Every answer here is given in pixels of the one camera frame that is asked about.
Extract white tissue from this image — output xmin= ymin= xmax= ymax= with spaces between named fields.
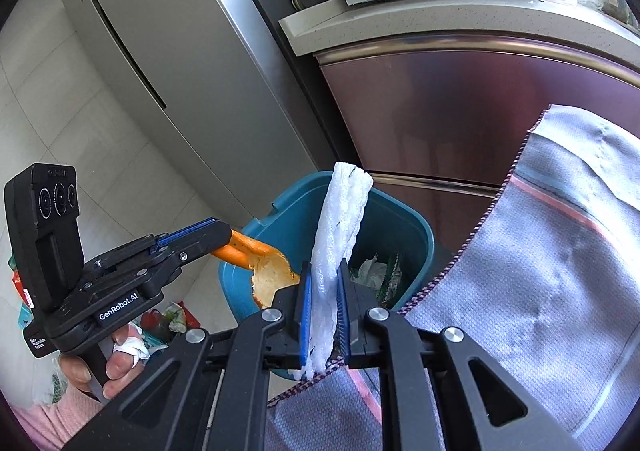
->
xmin=352 ymin=255 xmax=392 ymax=288

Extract person's left hand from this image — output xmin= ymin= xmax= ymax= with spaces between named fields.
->
xmin=59 ymin=322 xmax=151 ymax=400

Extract large orange peel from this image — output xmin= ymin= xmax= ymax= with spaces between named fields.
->
xmin=212 ymin=228 xmax=302 ymax=310

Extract silver refrigerator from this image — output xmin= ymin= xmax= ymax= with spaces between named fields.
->
xmin=62 ymin=0 xmax=337 ymax=228

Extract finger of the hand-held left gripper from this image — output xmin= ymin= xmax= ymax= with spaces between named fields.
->
xmin=167 ymin=222 xmax=234 ymax=266
xmin=151 ymin=217 xmax=220 ymax=253

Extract teal plastic bin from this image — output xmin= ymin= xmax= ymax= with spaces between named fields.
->
xmin=218 ymin=171 xmax=435 ymax=380

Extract green snack wrapper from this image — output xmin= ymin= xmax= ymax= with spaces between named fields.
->
xmin=381 ymin=253 xmax=405 ymax=304

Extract brown kitchen cabinet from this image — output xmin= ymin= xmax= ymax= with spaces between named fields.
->
xmin=316 ymin=35 xmax=640 ymax=259

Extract grey kitchen countertop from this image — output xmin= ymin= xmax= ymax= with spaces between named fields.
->
xmin=278 ymin=0 xmax=640 ymax=58

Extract colourful plastic bags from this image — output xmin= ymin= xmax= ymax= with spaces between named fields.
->
xmin=139 ymin=301 xmax=202 ymax=348

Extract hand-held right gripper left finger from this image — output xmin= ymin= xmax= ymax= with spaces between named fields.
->
xmin=62 ymin=275 xmax=314 ymax=451

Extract white foam fruit net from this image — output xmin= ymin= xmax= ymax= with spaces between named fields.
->
xmin=299 ymin=162 xmax=374 ymax=380

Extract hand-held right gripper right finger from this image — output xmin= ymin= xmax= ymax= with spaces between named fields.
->
xmin=336 ymin=258 xmax=586 ymax=451

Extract checked grey tablecloth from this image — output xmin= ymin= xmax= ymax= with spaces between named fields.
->
xmin=265 ymin=104 xmax=640 ymax=451

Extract person's left forearm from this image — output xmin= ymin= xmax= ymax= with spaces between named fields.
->
xmin=9 ymin=378 xmax=103 ymax=451

